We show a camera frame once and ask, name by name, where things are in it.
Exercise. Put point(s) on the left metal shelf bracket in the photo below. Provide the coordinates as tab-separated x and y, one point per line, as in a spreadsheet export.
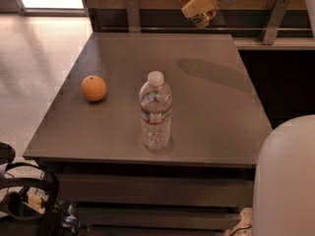
133	15

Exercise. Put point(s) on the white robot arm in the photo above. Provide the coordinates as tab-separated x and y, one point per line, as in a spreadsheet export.
284	186

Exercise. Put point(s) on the right metal shelf bracket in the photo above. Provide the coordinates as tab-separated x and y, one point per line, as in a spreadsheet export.
276	16

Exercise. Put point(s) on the orange fruit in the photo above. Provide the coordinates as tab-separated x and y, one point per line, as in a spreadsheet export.
93	88

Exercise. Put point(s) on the black bag with straps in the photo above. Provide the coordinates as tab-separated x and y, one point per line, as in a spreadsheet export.
17	217

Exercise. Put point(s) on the orange soda can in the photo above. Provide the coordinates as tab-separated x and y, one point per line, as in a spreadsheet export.
199	21

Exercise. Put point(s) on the clear plastic water bottle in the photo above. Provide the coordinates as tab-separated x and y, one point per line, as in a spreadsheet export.
155	99

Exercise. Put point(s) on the grey drawer cabinet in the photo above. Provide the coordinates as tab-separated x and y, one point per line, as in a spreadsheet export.
200	181

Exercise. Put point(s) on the metal shelf bracket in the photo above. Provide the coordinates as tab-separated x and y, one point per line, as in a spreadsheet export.
276	16
133	15

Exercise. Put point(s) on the grey wall shelf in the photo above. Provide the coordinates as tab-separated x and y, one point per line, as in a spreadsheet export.
279	44

